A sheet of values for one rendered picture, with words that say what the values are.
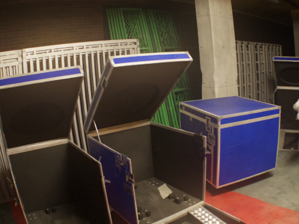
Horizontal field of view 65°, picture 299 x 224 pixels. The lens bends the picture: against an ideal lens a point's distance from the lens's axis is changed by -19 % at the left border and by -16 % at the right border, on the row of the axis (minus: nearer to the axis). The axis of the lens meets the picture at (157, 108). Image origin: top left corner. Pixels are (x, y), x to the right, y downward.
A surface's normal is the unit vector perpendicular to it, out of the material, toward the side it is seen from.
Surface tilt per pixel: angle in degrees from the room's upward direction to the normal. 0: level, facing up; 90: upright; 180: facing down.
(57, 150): 90
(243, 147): 90
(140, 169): 90
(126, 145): 90
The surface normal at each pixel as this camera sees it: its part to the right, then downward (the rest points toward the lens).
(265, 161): 0.31, 0.16
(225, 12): 0.64, 0.11
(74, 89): 0.45, 0.79
